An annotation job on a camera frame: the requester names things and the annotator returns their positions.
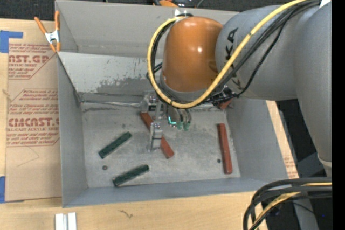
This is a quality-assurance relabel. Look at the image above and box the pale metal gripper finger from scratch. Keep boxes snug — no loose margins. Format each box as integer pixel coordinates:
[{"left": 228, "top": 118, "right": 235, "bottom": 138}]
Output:
[
  {"left": 146, "top": 121, "right": 164, "bottom": 154},
  {"left": 140, "top": 90, "right": 162, "bottom": 120}
]

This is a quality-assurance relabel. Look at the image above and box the red-brown flat block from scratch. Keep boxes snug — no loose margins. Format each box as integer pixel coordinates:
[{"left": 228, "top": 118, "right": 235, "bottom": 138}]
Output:
[
  {"left": 216, "top": 123, "right": 233, "bottom": 175},
  {"left": 139, "top": 111, "right": 175, "bottom": 159}
]

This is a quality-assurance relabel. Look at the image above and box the grey metal bin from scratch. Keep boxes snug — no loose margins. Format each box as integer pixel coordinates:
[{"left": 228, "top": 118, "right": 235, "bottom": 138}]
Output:
[{"left": 54, "top": 0, "right": 291, "bottom": 208}]

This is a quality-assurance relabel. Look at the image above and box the dark green flat block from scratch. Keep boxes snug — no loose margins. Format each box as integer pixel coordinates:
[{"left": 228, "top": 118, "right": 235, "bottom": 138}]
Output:
[
  {"left": 112, "top": 164, "right": 150, "bottom": 188},
  {"left": 98, "top": 131, "right": 133, "bottom": 159}
]

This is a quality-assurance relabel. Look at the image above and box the brown cardboard board, red print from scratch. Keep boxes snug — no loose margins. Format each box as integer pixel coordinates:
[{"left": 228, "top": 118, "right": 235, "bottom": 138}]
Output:
[{"left": 0, "top": 18, "right": 300, "bottom": 204}]

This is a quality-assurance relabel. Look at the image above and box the black cylinder on white bracket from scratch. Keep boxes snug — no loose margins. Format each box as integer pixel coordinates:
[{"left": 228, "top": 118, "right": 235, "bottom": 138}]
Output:
[{"left": 211, "top": 88, "right": 239, "bottom": 110}]

